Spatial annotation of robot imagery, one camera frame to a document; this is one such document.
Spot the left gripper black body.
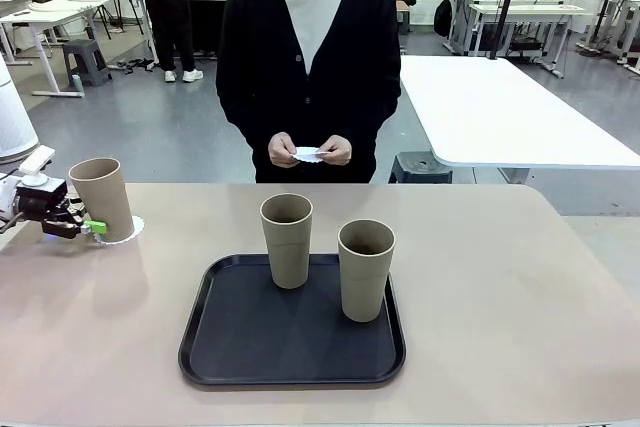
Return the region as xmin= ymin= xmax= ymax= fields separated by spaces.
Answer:
xmin=14 ymin=178 xmax=70 ymax=224

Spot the tan plastic cup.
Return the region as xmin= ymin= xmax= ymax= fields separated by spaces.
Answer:
xmin=337 ymin=219 xmax=397 ymax=323
xmin=68 ymin=157 xmax=135 ymax=243
xmin=259 ymin=193 xmax=315 ymax=290

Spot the white paper doily coaster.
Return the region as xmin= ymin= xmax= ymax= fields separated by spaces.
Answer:
xmin=289 ymin=145 xmax=332 ymax=166
xmin=94 ymin=215 xmax=146 ymax=247

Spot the person's left forearm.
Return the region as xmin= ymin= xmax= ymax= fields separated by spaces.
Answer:
xmin=342 ymin=96 xmax=399 ymax=148

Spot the person's right hand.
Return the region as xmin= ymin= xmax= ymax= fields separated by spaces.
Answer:
xmin=267 ymin=131 xmax=302 ymax=169

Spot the person's left hand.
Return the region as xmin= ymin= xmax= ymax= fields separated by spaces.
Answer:
xmin=319 ymin=135 xmax=354 ymax=167

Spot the white air purifier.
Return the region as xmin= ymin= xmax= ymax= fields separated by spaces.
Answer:
xmin=0 ymin=54 xmax=40 ymax=164

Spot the grey step stool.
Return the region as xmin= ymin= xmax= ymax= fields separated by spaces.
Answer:
xmin=62 ymin=39 xmax=114 ymax=87

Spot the white desk with papers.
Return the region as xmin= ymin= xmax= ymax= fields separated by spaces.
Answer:
xmin=0 ymin=0 xmax=116 ymax=98

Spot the person in grey hoodie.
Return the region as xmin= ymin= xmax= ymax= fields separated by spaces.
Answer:
xmin=128 ymin=0 xmax=204 ymax=83

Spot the black plastic tray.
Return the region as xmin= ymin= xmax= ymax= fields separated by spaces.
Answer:
xmin=178 ymin=253 xmax=407 ymax=388

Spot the person in black cardigan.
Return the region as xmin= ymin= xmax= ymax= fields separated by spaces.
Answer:
xmin=215 ymin=0 xmax=403 ymax=184

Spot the dark grey plastic stool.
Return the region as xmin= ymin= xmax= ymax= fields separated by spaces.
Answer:
xmin=388 ymin=150 xmax=454 ymax=184

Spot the black backpack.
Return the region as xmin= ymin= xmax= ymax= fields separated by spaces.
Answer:
xmin=433 ymin=0 xmax=454 ymax=38

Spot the large white table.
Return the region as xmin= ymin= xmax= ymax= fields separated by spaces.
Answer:
xmin=399 ymin=55 xmax=640 ymax=186

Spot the black stand pole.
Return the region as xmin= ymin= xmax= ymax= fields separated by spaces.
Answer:
xmin=492 ymin=0 xmax=524 ymax=61

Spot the white lab desk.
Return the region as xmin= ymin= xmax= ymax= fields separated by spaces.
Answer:
xmin=467 ymin=1 xmax=595 ymax=76

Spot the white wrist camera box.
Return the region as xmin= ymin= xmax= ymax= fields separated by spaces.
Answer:
xmin=18 ymin=145 xmax=56 ymax=187

